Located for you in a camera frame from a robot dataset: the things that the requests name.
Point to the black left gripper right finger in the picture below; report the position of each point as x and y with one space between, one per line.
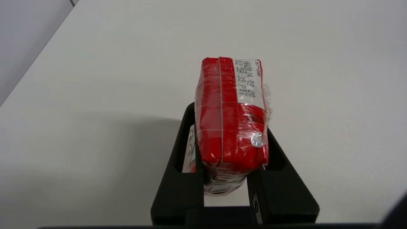
279 197

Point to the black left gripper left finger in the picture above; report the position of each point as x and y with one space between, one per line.
178 194

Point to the red milk carton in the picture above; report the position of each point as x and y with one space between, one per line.
230 127

